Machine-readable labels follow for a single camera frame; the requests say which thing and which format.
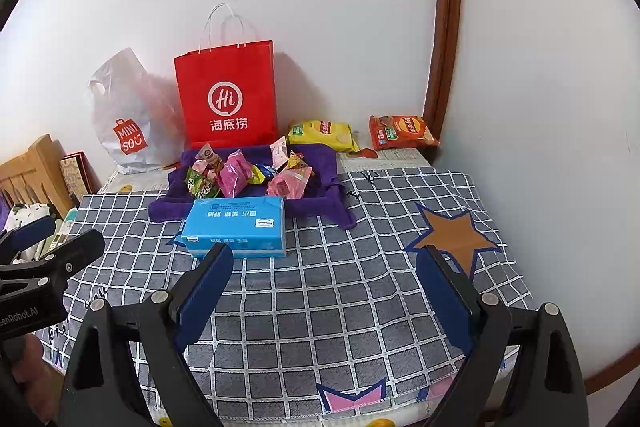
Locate pink snack packet clear band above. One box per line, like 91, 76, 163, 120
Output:
266, 167, 313, 200

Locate yellow chip bag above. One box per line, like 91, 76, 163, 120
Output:
287, 119, 361, 154

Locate brown wooden door frame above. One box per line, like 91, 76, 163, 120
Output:
422, 0, 463, 148

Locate grey checked star tablecloth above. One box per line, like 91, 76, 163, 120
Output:
35, 169, 538, 420

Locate wooden headboard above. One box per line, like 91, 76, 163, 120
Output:
0, 134, 76, 218

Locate white plastic shopping bag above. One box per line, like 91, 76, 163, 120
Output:
87, 47, 188, 175

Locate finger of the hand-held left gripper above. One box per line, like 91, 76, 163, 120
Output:
30, 228, 106, 293
0, 214, 57, 254

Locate green candy packet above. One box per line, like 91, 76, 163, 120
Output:
186, 167, 222, 200

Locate white patterned cloth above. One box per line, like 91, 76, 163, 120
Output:
5, 203, 56, 233

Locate patterned book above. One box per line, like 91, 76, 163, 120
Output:
59, 151, 101, 208

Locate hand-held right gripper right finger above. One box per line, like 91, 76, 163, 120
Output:
415, 244, 588, 427

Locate purple cloth tray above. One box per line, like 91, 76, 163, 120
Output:
148, 143, 358, 230

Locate blue tissue pack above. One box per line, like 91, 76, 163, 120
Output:
172, 197, 287, 259

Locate pale pink pastry packet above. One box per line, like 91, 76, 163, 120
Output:
270, 136, 290, 171

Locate red paper bag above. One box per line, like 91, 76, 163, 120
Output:
173, 3, 279, 150

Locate person's left hand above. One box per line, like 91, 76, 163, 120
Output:
10, 334, 51, 408

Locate orange chip bag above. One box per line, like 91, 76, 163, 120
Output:
369, 114, 441, 152

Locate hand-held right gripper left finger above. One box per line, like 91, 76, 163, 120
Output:
59, 242, 235, 427

